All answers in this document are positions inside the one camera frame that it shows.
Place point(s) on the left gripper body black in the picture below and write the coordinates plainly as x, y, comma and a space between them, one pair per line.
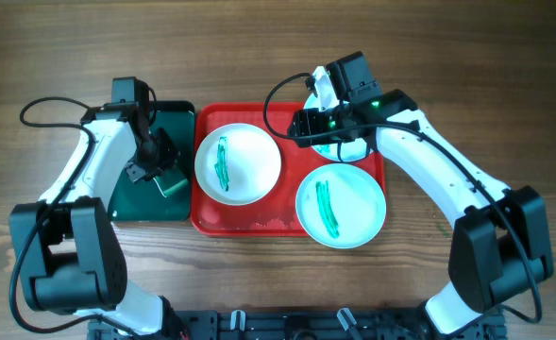
153, 157

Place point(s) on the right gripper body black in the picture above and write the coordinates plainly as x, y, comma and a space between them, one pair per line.
311, 121

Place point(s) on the green yellow sponge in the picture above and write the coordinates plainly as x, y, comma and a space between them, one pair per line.
171, 181

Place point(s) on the white plate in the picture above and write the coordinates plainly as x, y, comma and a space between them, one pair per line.
237, 164
340, 206
344, 152

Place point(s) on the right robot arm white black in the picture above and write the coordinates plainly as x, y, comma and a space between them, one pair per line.
500, 244

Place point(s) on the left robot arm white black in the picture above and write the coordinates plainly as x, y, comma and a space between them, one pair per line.
70, 267

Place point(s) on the dark green tray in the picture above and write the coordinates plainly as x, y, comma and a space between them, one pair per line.
142, 201

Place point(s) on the red plastic tray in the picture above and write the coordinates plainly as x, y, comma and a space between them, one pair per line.
273, 215

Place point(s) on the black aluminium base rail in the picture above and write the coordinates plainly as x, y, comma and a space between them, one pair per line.
382, 324

